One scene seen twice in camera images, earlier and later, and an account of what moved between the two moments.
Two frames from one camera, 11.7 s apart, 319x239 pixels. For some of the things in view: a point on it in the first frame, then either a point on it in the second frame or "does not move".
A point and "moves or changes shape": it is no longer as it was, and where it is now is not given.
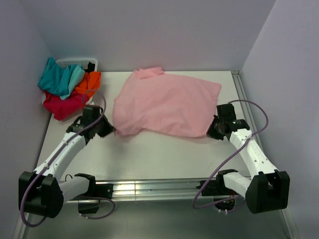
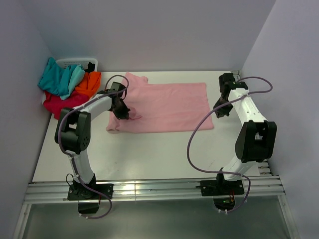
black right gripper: [212, 133] to [221, 112]
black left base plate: [98, 190] does not move
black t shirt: [90, 67] does not move
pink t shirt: [151, 102] moves or changes shape
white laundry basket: [83, 62] does not move
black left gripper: [108, 129] to [124, 114]
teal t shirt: [60, 81] does not move
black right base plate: [215, 187] does not move
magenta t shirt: [62, 109] does not move
